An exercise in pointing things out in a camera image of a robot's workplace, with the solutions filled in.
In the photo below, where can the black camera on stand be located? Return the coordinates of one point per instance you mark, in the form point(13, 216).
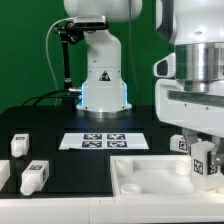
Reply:
point(87, 23)

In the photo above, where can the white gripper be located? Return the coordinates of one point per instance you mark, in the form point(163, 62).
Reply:
point(193, 111)

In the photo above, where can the white square tabletop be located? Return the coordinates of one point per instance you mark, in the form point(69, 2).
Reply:
point(162, 175)

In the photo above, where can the marker sheet with tags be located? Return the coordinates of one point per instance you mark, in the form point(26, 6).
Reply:
point(107, 141)

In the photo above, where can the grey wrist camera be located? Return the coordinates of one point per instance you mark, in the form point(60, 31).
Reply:
point(166, 67)

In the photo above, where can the black camera stand pole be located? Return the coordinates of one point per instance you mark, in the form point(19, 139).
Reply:
point(68, 36)

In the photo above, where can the white front fence rail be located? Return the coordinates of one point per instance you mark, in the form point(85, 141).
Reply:
point(209, 210)

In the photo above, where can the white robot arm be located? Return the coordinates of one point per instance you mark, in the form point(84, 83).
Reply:
point(190, 89)

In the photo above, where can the white left fence block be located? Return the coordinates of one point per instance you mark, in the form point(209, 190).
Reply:
point(4, 172)

